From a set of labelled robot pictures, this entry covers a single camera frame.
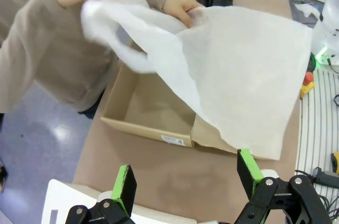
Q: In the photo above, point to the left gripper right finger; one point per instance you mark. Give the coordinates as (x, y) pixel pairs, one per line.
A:
(249, 173)

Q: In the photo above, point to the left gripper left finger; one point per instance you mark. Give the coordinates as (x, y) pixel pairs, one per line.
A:
(127, 189)

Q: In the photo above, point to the brown cardboard shoe box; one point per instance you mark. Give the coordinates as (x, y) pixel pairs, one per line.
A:
(148, 128)

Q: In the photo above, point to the white tissue paper sheet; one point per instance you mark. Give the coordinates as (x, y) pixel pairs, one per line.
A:
(238, 75)

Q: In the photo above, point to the person's right forearm beige sleeve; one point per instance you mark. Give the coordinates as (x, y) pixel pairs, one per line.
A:
(29, 22)

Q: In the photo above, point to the person's left hand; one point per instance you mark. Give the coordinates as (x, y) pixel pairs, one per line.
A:
(177, 7)

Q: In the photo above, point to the grey handheld scanner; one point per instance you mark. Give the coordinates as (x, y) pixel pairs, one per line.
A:
(324, 175)

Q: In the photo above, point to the white striped panel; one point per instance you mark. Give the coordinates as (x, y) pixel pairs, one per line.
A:
(317, 128)

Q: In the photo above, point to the yellow tool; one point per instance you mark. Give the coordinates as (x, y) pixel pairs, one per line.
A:
(335, 163)

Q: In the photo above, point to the yellow emergency stop button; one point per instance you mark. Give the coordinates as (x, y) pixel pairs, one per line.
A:
(307, 86)

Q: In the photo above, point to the person in beige sweater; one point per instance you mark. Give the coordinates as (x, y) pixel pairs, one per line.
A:
(79, 70)

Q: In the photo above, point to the crumpled white plastic sheet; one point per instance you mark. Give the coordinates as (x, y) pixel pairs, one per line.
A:
(307, 9)

